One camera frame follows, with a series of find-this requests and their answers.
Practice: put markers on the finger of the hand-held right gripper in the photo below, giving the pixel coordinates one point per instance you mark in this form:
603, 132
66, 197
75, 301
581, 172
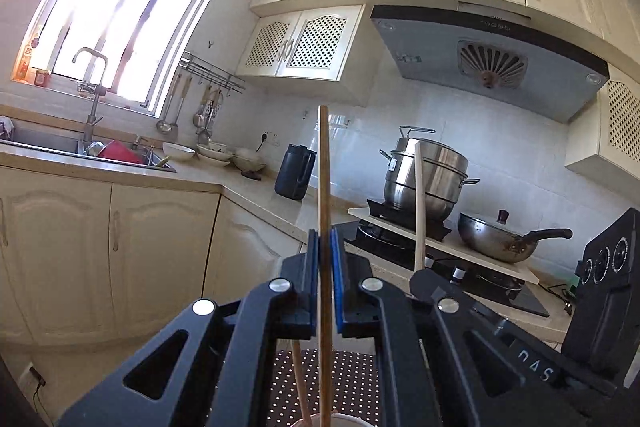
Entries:
435, 284

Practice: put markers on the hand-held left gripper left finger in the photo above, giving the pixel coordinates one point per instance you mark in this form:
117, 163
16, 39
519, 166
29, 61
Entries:
312, 282

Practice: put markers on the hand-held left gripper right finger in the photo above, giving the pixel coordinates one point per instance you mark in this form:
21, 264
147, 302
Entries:
337, 287

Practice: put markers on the wooden chopstick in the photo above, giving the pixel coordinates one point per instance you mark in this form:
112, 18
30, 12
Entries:
299, 382

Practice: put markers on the pink cup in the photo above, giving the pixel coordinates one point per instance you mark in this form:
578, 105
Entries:
350, 419

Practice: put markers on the cream stone slab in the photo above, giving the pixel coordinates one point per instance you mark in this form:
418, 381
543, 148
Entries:
440, 248

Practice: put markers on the steel wok with lid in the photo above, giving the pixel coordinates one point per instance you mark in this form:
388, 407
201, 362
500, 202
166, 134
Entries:
495, 239

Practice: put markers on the black gas stove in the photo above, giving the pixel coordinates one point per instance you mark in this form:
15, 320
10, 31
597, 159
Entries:
525, 302

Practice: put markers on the black induction cooker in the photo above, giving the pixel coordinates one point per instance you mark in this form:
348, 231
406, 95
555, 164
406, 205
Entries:
390, 213

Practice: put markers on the polka dot round table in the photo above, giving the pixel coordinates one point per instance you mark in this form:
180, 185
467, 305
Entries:
355, 382

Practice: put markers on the steel steamer pot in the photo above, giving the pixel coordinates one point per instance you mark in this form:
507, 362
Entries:
435, 182

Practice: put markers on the dark electric kettle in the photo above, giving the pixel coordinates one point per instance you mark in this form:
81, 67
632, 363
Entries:
295, 172

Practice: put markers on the large white bowl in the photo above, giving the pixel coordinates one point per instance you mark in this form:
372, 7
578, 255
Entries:
250, 159

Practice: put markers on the hanging steel spatula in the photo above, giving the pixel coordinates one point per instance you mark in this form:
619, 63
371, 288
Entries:
205, 137

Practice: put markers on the cream lattice door cabinet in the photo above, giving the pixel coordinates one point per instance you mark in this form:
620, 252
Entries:
620, 127
300, 42

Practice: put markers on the hanging steel spoon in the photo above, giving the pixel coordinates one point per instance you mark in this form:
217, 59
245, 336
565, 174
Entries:
199, 119

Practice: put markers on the steel ladle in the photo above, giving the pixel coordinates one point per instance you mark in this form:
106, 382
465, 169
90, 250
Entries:
162, 126
173, 133

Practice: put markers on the red plastic basin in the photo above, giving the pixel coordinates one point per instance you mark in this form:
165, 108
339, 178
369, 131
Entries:
117, 150

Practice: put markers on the grey range hood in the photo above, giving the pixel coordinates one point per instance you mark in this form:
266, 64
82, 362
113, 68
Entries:
550, 72

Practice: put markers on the steel bowl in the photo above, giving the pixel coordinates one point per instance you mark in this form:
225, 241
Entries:
93, 148

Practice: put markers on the steel faucet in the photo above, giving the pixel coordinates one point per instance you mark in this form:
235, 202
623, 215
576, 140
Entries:
91, 117

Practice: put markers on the low socket with black plug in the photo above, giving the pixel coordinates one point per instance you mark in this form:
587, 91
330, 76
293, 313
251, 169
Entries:
32, 374

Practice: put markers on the steel sink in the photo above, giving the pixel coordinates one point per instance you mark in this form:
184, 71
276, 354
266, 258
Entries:
45, 142

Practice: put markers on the small glass jar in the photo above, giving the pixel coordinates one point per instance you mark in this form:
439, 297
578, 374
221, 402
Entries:
41, 78

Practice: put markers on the pink dish cloth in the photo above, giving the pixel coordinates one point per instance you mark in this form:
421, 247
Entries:
6, 126

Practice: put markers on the orange bottle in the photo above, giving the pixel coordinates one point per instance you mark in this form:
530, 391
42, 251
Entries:
22, 68

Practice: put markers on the white wall outlet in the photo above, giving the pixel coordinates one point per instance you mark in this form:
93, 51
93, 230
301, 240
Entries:
265, 137

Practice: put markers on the steel wall rack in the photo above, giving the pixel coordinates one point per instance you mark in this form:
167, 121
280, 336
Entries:
210, 69

